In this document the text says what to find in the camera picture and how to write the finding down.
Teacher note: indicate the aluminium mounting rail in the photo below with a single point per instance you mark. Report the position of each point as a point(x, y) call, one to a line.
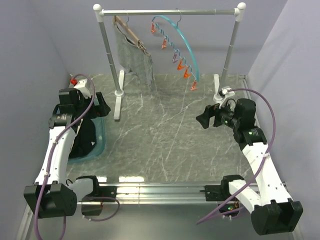
point(152, 211)

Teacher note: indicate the teal clip hanger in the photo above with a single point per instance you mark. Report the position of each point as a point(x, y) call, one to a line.
point(192, 68)

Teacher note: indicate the purple plastic clip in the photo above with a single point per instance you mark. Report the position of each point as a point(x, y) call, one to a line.
point(175, 57)

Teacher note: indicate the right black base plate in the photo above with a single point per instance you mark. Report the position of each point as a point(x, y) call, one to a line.
point(214, 193)

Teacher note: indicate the salmon clip far left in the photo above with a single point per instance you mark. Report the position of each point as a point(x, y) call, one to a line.
point(153, 27)

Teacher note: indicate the black underwear beige waistband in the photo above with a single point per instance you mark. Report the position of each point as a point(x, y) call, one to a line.
point(85, 139)

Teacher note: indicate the grey knitted garment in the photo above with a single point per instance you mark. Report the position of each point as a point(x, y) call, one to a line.
point(134, 58)

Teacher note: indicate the white and silver clothes rack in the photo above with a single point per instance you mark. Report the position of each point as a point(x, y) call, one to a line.
point(100, 13)

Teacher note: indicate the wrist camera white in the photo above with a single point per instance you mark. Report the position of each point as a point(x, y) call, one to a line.
point(225, 94)
point(83, 85)

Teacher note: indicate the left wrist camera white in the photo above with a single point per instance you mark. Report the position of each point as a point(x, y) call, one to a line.
point(83, 85)

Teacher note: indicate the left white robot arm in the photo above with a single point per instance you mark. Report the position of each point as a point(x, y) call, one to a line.
point(75, 134)

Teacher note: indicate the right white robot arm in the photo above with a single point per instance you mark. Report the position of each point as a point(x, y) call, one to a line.
point(272, 209)

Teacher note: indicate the salmon clip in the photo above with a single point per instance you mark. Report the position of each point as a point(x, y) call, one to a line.
point(164, 44)
point(153, 27)

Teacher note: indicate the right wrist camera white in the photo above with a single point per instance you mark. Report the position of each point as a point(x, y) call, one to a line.
point(225, 94)

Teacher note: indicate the teal plastic basin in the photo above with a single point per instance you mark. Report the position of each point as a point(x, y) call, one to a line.
point(100, 143)

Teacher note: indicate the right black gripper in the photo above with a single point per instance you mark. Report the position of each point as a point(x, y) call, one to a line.
point(215, 110)

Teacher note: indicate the wooden clothes hanger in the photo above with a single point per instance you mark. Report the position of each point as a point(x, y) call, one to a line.
point(129, 35)

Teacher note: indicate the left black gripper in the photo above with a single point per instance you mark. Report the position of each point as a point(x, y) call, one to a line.
point(99, 110)

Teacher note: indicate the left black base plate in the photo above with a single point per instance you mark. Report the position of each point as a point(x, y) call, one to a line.
point(92, 204)

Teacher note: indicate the orange clip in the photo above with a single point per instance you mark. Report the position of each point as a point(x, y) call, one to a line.
point(181, 64)
point(187, 73)

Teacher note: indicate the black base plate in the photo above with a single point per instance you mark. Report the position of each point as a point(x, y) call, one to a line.
point(92, 204)
point(214, 193)

